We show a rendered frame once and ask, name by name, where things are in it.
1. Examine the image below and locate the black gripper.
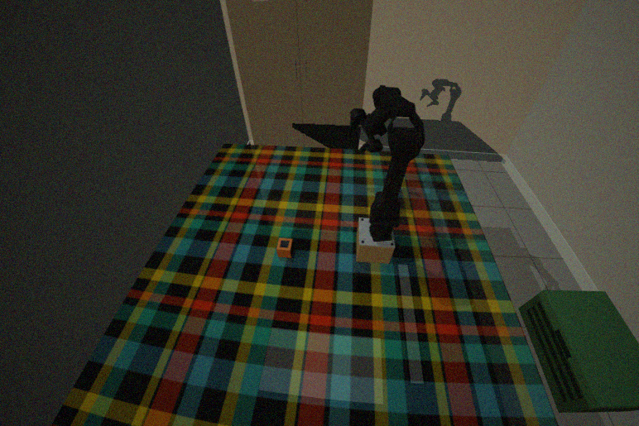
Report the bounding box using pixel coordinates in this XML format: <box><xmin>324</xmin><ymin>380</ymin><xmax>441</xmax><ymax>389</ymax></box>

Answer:
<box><xmin>348</xmin><ymin>108</ymin><xmax>385</xmax><ymax>153</ymax></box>

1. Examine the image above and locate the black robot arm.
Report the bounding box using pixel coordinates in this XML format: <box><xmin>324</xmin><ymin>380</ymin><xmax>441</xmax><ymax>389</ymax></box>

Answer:
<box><xmin>369</xmin><ymin>85</ymin><xmax>425</xmax><ymax>242</ymax></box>

